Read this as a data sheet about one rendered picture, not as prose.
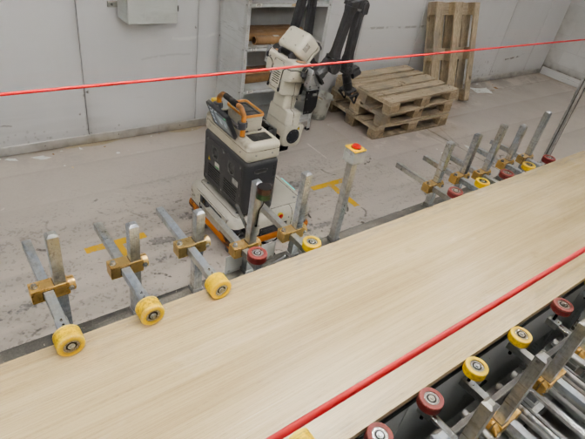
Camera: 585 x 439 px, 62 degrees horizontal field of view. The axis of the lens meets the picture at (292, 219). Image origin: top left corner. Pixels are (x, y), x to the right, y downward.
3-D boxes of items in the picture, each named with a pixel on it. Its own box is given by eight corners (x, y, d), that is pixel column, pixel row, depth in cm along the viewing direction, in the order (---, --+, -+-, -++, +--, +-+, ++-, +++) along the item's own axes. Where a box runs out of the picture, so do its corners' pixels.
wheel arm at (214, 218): (204, 214, 222) (204, 207, 220) (210, 212, 224) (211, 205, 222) (254, 272, 196) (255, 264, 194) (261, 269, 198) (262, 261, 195)
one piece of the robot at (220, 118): (240, 150, 295) (230, 121, 278) (212, 125, 317) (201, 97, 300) (255, 140, 298) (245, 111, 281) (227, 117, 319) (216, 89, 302)
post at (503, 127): (471, 191, 313) (500, 123, 285) (474, 190, 315) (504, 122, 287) (475, 193, 311) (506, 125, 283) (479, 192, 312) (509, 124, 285)
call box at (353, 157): (341, 160, 217) (345, 145, 212) (353, 157, 221) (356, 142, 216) (352, 167, 213) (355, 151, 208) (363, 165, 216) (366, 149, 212)
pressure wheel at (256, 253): (241, 269, 200) (244, 248, 193) (257, 264, 204) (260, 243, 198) (252, 281, 195) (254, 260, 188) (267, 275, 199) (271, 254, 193)
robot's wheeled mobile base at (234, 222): (230, 255, 322) (232, 226, 307) (186, 205, 360) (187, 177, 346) (308, 230, 359) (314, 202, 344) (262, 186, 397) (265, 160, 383)
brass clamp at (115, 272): (106, 270, 171) (104, 260, 168) (143, 259, 178) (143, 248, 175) (112, 281, 167) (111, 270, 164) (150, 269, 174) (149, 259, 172)
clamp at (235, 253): (227, 253, 204) (228, 243, 201) (254, 243, 211) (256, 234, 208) (234, 260, 200) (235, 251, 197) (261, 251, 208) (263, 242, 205)
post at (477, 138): (447, 202, 300) (474, 132, 272) (450, 201, 302) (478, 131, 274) (451, 205, 298) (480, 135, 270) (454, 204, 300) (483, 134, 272)
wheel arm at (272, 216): (253, 207, 234) (254, 199, 231) (259, 205, 236) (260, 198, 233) (308, 260, 207) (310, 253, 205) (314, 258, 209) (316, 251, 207)
